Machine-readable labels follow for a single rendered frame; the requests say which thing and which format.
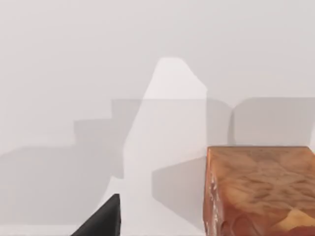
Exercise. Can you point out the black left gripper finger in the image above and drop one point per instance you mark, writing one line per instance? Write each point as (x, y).
(108, 220)

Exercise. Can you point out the brown bread loaf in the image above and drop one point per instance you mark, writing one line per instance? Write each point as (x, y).
(261, 191)

